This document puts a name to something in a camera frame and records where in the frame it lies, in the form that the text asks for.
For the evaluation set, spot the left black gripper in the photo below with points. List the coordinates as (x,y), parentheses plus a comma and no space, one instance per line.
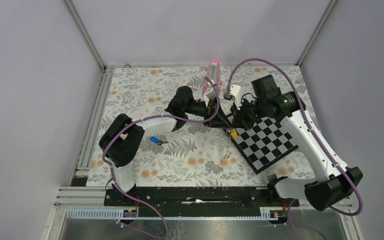
(219,120)

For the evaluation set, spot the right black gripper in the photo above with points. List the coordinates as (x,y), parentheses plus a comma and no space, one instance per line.
(239,120)

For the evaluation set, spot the yellow tagged key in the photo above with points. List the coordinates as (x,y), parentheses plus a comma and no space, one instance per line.
(234,134)

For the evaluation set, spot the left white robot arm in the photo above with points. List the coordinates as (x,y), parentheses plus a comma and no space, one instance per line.
(122,139)

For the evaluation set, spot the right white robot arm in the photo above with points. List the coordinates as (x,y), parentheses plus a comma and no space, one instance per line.
(333,179)

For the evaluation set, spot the black white chessboard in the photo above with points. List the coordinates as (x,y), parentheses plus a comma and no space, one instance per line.
(264,144)

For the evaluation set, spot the pink metronome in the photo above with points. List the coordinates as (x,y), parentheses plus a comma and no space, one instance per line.
(213,73)

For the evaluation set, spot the floral patterned table mat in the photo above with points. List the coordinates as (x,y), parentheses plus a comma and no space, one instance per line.
(194,154)

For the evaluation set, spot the blue tagged key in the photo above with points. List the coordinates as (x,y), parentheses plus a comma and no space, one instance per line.
(157,141)

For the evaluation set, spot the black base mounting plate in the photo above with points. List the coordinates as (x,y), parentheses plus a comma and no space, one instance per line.
(233,202)

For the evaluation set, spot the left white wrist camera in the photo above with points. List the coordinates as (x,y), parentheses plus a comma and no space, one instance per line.
(210,93)

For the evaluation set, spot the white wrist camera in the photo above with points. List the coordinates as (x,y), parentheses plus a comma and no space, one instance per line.
(210,93)
(233,92)

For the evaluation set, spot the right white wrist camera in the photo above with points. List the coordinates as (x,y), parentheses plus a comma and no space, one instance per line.
(233,92)

